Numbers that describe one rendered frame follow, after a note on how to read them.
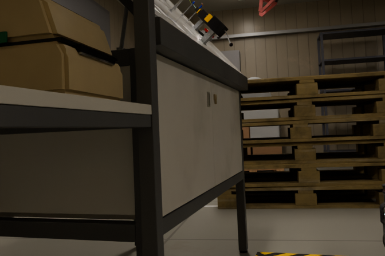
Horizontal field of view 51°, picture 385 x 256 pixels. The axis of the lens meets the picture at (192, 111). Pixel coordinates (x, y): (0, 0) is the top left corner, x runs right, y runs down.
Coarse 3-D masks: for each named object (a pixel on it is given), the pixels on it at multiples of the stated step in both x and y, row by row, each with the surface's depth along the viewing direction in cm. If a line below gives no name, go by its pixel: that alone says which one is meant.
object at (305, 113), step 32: (288, 96) 304; (320, 96) 300; (352, 96) 297; (384, 96) 293; (288, 128) 380; (352, 128) 373; (384, 128) 290; (256, 160) 320; (288, 160) 307; (320, 160) 301; (352, 160) 296; (384, 160) 291; (224, 192) 310; (256, 192) 381
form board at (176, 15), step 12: (132, 0) 92; (156, 0) 131; (168, 0) 207; (156, 12) 96; (168, 12) 131; (180, 12) 206; (180, 24) 131; (192, 24) 205; (192, 36) 130; (216, 48) 197; (228, 60) 196; (240, 72) 195
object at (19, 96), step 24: (144, 0) 82; (144, 24) 82; (144, 48) 82; (144, 72) 82; (0, 96) 42; (24, 96) 46; (48, 96) 50; (72, 96) 55; (144, 96) 82; (0, 120) 42; (24, 120) 46; (48, 120) 50; (72, 120) 55; (96, 120) 61; (120, 120) 68; (144, 120) 78; (144, 144) 81; (144, 168) 81; (144, 192) 81; (144, 216) 81; (144, 240) 80
